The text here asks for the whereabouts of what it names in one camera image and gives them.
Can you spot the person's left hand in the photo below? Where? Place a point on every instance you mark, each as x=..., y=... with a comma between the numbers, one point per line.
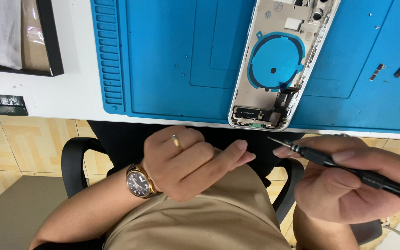
x=179, y=166

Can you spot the person's right hand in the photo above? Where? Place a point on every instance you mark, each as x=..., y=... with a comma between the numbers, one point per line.
x=339, y=198

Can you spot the black precision screwdriver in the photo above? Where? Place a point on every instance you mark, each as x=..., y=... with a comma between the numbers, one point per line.
x=325, y=160

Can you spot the gold wristwatch with dark dial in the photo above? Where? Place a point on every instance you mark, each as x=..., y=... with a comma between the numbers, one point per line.
x=138, y=182

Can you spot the person's beige trousers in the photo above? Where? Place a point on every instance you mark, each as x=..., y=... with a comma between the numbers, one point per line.
x=203, y=222

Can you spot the black office chair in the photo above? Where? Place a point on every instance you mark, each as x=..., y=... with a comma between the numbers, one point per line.
x=70, y=163

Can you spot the blue silicone repair mat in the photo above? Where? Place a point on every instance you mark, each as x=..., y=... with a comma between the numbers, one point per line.
x=165, y=52

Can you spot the small black phone part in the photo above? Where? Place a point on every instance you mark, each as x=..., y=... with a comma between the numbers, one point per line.
x=399, y=72

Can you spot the opened white smartphone housing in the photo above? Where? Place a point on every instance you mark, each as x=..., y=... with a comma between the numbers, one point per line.
x=273, y=20

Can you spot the grey floor mat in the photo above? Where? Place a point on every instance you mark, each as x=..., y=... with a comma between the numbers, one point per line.
x=12, y=215

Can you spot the black framed tray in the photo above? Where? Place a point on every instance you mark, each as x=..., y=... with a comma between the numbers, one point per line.
x=52, y=38

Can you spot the brown cardboard sheet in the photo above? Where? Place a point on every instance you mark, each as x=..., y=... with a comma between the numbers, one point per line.
x=35, y=45

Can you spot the dark green foil strip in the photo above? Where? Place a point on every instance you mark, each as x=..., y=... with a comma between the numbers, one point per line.
x=0, y=104

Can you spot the long silver metal bracket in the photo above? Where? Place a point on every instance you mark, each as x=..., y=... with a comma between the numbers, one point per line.
x=377, y=72

